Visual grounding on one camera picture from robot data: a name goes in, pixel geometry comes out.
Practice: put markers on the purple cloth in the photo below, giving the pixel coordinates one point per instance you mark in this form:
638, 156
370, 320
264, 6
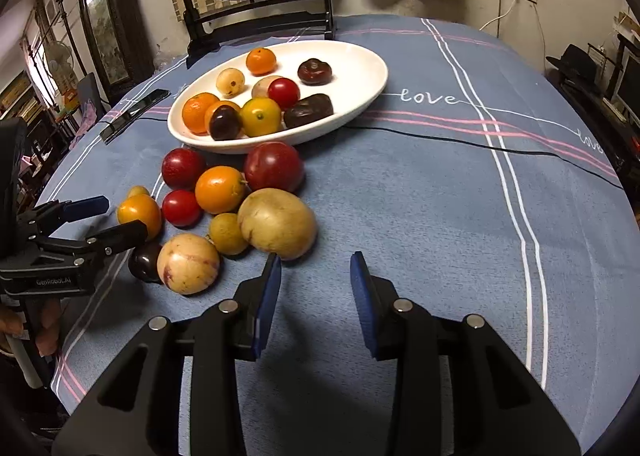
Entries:
90, 111

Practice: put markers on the pale striped pepino melon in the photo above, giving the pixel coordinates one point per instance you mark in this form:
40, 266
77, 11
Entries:
188, 263

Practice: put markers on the black smartphone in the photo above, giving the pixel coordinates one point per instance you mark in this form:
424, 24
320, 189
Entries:
132, 116

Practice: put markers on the small yellow citrus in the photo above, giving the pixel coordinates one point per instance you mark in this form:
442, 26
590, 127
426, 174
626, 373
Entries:
137, 191

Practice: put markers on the small red plum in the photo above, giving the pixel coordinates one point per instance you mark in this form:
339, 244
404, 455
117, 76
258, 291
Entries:
182, 167

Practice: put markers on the large red plum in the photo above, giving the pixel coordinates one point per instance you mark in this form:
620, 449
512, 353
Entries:
274, 167

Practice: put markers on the yellow-green plum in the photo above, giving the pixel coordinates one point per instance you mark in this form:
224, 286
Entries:
227, 234

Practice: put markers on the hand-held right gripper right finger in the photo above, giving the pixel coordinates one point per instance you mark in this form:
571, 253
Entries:
362, 306

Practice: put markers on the grey computer monitor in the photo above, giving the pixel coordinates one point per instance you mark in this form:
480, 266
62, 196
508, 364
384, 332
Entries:
627, 81

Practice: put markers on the maroon mangosteen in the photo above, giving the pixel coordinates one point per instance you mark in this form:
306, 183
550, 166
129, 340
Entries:
314, 71

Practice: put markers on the small smooth orange citrus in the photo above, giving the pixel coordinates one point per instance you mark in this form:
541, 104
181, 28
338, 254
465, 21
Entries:
215, 108
140, 211

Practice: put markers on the large smooth orange citrus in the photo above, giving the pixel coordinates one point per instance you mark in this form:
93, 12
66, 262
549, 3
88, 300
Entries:
220, 189

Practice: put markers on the white electric fan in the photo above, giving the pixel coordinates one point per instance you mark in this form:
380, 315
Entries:
62, 58

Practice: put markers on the pale yellow loquat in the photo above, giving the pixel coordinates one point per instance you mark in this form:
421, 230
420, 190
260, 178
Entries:
230, 81
261, 86

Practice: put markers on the dark purple plum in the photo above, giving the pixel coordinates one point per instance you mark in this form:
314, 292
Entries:
142, 263
225, 122

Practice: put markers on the dark wooden framed painting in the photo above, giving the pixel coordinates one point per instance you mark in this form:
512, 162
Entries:
107, 31

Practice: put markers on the white oval plate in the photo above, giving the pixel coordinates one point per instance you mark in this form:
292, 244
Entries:
350, 81

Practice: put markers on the person's left hand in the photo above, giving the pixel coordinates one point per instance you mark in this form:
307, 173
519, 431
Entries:
50, 331

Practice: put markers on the tan potato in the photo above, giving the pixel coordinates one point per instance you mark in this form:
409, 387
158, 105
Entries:
277, 223

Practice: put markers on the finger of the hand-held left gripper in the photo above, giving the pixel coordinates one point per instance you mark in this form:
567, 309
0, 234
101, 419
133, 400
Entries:
117, 235
87, 207

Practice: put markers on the orange tangerine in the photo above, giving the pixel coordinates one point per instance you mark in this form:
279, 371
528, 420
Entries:
261, 61
197, 111

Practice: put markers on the black hat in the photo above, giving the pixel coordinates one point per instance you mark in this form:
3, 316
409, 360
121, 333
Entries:
575, 63

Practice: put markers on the dark brown dried persimmon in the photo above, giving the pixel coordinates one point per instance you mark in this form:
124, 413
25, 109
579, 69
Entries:
308, 111

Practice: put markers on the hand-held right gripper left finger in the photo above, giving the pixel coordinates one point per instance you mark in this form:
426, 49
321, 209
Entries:
267, 306

